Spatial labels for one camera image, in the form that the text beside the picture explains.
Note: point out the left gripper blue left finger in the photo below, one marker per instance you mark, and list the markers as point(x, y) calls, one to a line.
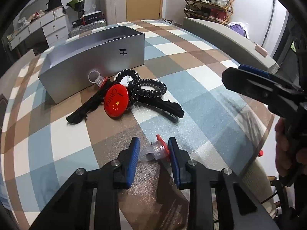
point(70, 207)

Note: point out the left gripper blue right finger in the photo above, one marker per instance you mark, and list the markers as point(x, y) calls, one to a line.
point(237, 207)

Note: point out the black hair claw clip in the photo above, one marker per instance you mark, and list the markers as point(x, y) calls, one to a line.
point(159, 105)

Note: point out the person's right hand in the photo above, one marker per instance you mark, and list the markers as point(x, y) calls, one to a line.
point(282, 161)

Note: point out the grey bench right side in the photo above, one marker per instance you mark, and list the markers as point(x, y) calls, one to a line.
point(230, 42)

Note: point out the checkered tablecloth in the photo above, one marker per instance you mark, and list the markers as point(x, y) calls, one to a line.
point(40, 150)

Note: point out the black curved hair clip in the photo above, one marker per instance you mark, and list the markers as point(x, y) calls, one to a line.
point(91, 104)

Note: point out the round pin badge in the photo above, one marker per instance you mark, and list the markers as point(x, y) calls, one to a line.
point(116, 101)

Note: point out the shoe rack with shoes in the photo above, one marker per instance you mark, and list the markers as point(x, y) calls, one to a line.
point(219, 11)

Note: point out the silver rectangular storage box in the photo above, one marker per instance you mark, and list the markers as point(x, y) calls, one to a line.
point(66, 67)

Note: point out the silver hard suitcase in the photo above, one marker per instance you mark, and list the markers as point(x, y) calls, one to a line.
point(84, 28)

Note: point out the white drawer desk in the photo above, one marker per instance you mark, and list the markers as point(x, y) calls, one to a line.
point(55, 26)

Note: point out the white upright suitcase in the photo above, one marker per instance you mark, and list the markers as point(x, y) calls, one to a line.
point(114, 11)

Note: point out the black hat box stack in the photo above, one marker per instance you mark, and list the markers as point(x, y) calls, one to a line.
point(52, 4)

